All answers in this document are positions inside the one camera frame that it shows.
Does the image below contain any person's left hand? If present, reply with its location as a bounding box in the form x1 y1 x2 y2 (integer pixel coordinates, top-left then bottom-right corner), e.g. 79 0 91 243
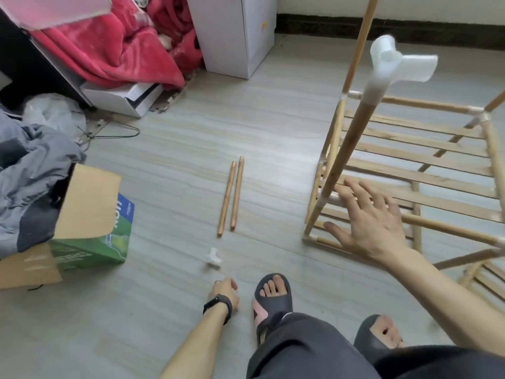
208 277 240 311

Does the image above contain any person's right hand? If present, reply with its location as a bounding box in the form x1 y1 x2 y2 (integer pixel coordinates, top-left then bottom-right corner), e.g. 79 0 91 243
324 179 411 265

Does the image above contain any person's left forearm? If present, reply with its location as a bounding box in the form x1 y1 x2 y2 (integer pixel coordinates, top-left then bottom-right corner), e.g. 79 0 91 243
160 307 231 379

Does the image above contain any person's black sandal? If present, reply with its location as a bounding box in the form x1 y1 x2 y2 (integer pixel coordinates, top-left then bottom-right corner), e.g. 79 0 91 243
352 314 405 365
252 273 294 344

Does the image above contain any black smartwatch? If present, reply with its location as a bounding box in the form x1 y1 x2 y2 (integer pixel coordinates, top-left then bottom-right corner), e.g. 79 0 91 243
203 294 234 325

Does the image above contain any green cardboard box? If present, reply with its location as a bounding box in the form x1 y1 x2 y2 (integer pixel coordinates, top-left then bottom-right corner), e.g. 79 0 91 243
0 164 136 291

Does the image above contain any flat white box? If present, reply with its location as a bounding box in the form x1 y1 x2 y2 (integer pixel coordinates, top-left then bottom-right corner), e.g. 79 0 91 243
79 81 165 118

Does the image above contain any grey jacket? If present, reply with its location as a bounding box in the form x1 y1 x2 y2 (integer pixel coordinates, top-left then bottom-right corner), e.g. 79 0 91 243
0 110 86 261

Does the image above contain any white box cabinet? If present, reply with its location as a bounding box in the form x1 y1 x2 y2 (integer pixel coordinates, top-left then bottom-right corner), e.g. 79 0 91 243
187 0 279 81

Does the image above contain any white plastic bag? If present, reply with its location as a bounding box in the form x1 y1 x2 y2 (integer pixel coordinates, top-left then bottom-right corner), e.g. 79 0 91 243
22 93 88 139

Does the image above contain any red fleece blanket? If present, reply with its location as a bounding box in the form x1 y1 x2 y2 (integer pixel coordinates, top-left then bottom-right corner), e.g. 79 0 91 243
32 0 205 90

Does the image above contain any white plastic door panel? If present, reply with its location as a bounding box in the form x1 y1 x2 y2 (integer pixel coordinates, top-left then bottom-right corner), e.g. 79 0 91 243
0 0 114 30

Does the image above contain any wire clothes hanger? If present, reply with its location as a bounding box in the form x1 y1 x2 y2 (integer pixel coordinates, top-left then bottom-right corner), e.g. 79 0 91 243
79 118 142 151

